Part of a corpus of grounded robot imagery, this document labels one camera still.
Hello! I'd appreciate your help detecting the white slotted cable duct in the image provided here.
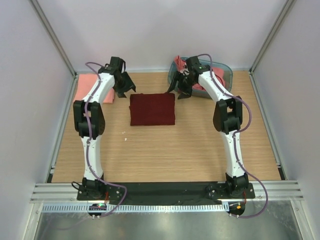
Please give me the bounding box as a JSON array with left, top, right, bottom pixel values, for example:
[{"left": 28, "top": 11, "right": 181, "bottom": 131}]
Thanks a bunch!
[{"left": 41, "top": 202, "right": 229, "bottom": 214}]

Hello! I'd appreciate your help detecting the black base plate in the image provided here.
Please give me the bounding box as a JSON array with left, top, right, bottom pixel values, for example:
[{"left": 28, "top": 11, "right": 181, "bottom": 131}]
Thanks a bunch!
[{"left": 75, "top": 180, "right": 256, "bottom": 206}]

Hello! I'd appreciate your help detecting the dark red t shirt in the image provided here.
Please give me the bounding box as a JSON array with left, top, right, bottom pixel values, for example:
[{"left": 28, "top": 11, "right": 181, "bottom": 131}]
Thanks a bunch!
[{"left": 129, "top": 93, "right": 176, "bottom": 126}]

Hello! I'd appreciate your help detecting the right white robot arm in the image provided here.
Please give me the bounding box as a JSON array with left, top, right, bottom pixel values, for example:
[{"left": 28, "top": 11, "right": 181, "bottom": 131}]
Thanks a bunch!
[{"left": 167, "top": 56, "right": 249, "bottom": 198}]

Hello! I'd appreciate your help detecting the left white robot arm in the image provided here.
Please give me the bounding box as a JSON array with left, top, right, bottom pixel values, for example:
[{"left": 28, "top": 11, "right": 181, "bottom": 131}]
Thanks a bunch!
[{"left": 73, "top": 56, "right": 136, "bottom": 200}]

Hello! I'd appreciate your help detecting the left aluminium corner post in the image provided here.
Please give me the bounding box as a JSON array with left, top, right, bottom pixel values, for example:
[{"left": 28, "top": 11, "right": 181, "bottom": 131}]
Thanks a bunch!
[{"left": 28, "top": 0, "right": 77, "bottom": 78}]

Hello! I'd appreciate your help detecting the right aluminium corner post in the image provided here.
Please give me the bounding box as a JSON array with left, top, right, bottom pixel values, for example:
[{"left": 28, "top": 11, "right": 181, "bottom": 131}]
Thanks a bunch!
[{"left": 249, "top": 0, "right": 296, "bottom": 75}]

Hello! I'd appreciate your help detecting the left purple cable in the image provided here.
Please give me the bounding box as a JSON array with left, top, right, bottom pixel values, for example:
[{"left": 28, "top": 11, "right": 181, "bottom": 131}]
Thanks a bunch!
[{"left": 84, "top": 61, "right": 128, "bottom": 218}]

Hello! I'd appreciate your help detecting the aluminium front rail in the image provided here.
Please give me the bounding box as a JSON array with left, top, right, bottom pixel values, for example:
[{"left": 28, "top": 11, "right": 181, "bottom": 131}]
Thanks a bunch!
[{"left": 30, "top": 180, "right": 304, "bottom": 203}]

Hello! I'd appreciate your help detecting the aluminium corner post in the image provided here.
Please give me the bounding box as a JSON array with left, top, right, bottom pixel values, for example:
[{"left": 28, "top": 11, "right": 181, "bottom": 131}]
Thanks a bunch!
[
  {"left": 28, "top": 0, "right": 77, "bottom": 78},
  {"left": 249, "top": 0, "right": 296, "bottom": 75}
]

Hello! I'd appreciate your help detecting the folded salmon pink t shirt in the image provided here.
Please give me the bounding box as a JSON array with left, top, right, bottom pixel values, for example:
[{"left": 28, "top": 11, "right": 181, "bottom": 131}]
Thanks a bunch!
[{"left": 73, "top": 73, "right": 115, "bottom": 104}]

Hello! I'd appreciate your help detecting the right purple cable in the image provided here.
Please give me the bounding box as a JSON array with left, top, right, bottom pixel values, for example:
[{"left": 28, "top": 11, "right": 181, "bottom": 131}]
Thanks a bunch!
[{"left": 197, "top": 53, "right": 270, "bottom": 219}]

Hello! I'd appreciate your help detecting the purple cable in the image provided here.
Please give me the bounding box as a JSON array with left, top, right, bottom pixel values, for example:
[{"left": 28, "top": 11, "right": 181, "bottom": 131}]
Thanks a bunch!
[
  {"left": 84, "top": 61, "right": 128, "bottom": 218},
  {"left": 197, "top": 53, "right": 270, "bottom": 219}
]

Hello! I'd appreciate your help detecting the crumpled pink t shirt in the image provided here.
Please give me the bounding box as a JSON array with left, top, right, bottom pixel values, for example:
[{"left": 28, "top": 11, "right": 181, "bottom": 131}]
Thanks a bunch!
[{"left": 172, "top": 55, "right": 226, "bottom": 92}]

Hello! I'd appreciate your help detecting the teal plastic basket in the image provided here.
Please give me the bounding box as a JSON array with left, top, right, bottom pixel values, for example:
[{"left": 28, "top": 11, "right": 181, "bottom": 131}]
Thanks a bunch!
[{"left": 167, "top": 61, "right": 233, "bottom": 99}]

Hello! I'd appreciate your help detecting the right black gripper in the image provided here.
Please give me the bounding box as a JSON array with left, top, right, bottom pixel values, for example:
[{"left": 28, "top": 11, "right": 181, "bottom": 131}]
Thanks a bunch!
[{"left": 166, "top": 71, "right": 196, "bottom": 100}]

